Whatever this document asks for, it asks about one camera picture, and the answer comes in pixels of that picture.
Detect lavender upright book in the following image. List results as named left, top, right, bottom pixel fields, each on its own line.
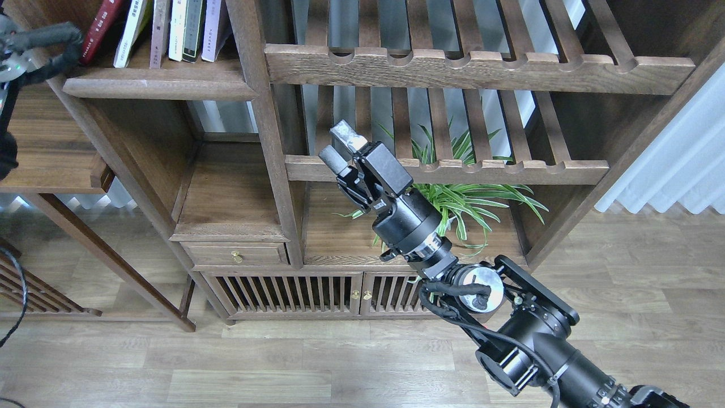
left=201, top=1, right=232, bottom=62

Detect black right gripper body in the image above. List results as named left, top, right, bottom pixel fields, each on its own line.
left=335, top=142, right=454, bottom=264

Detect yellow-green book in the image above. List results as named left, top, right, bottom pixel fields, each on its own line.
left=113, top=1, right=153, bottom=68

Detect white curtain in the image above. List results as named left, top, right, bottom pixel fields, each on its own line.
left=595, top=67, right=724, bottom=214

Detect dark wooden bookshelf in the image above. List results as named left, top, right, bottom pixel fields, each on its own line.
left=44, top=1, right=723, bottom=322

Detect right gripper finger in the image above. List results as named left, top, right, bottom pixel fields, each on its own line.
left=318, top=145, right=351, bottom=177
left=330, top=120, right=369, bottom=156

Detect red book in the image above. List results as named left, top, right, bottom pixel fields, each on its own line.
left=79, top=0, right=127, bottom=66

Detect dark green upright book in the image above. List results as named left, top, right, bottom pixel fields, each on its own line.
left=182, top=0, right=206, bottom=63

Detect maroon book white characters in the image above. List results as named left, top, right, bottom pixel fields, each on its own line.
left=148, top=0, right=172, bottom=69

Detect white upright book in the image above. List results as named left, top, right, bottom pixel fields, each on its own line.
left=168, top=0, right=188, bottom=62

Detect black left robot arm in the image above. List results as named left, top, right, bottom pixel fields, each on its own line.
left=1, top=11, right=84, bottom=179

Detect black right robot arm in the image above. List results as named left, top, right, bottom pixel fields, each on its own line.
left=319, top=121, right=685, bottom=407

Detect green spider plant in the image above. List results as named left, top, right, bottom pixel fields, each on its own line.
left=331, top=120, right=549, bottom=256

